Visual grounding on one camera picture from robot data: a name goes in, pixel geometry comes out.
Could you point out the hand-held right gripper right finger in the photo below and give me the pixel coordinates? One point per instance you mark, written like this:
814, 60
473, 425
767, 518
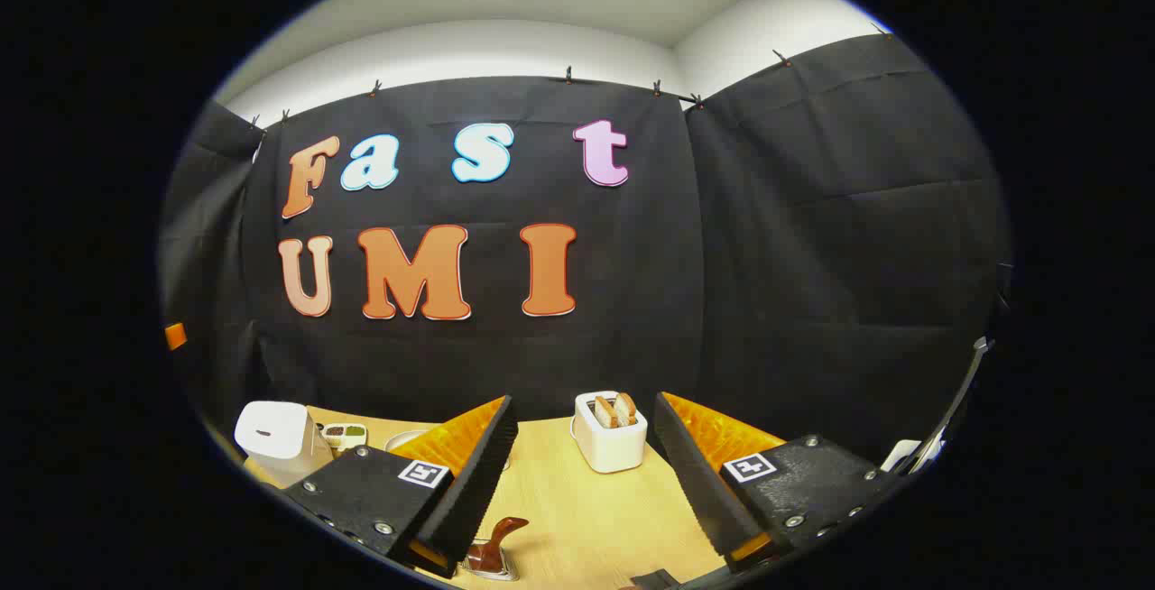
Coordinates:
704, 491

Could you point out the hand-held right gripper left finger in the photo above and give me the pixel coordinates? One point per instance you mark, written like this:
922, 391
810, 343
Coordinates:
379, 495

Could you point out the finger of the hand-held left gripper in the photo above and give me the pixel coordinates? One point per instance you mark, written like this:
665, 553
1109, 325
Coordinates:
175, 336

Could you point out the white rice cooker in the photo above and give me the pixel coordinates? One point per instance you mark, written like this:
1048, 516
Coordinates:
271, 432

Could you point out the brown wooden spoon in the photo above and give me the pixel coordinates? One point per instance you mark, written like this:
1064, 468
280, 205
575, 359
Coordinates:
501, 536

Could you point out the cream oval plate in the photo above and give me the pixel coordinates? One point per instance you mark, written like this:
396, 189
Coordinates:
401, 438

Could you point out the small dish of beans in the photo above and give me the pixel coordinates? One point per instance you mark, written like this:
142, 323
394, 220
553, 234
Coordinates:
345, 433

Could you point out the cream toaster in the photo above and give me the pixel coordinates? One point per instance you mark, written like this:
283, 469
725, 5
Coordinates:
609, 453

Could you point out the toasted bread slice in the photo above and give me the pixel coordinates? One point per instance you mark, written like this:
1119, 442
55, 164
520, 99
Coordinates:
605, 411
626, 407

